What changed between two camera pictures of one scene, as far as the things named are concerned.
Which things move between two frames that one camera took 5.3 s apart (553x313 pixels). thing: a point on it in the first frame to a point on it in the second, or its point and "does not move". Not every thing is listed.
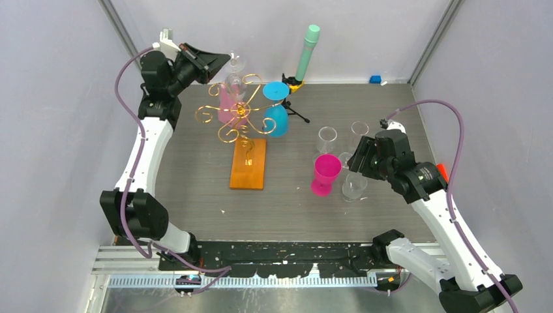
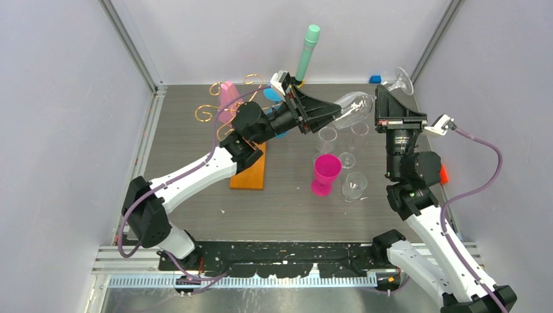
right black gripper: x=366 y=147 to x=387 y=107
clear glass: x=235 y=85 to x=356 y=105
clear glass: x=353 y=186 does not move
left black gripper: x=211 y=62 to x=319 y=113
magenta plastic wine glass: x=327 y=167 does not move
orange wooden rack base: x=248 y=163 does not move
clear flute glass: x=327 y=137 does not move
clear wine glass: x=358 y=130 does not move
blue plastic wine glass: x=276 y=91 does not move
